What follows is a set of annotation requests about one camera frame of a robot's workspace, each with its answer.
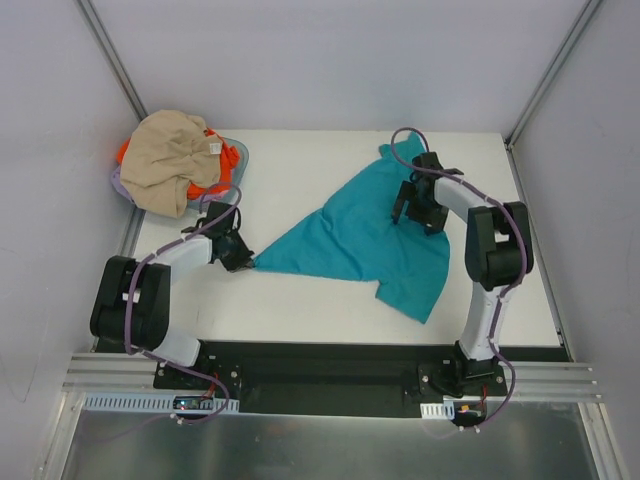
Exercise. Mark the orange t-shirt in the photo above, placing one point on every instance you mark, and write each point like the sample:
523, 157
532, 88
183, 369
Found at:
229, 159

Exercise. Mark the left slotted cable duct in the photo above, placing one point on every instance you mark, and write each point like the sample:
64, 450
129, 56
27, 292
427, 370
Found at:
158, 403

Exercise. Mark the beige t-shirt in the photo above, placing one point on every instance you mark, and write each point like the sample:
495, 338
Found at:
167, 153

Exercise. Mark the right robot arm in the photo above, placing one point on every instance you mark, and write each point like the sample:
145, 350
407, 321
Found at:
498, 255

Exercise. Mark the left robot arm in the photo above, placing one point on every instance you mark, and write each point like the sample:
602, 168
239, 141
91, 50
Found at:
132, 306

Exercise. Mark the corner aluminium post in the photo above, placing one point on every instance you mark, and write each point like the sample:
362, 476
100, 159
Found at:
107, 47
576, 31

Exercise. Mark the slotted cable duct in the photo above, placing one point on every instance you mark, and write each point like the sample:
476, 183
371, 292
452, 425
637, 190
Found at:
438, 411
158, 403

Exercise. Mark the teal t-shirt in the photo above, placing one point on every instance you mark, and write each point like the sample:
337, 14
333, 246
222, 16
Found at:
353, 238

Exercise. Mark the blue-grey plastic basket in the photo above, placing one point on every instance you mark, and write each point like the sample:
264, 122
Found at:
236, 176

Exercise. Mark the right corner aluminium post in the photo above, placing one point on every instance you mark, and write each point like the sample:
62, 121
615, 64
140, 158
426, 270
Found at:
576, 31

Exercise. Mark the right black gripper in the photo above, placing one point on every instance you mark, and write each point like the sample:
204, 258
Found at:
417, 204

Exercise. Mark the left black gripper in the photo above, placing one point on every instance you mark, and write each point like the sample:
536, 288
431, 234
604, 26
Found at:
235, 248

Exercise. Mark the right slotted cable duct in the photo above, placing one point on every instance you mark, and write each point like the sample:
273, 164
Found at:
438, 411

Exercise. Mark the lavender t-shirt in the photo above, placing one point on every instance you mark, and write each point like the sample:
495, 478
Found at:
121, 190

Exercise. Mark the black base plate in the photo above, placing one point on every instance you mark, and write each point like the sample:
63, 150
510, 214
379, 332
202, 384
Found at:
357, 380

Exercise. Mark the left corner aluminium post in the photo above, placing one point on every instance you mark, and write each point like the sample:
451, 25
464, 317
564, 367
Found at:
107, 47

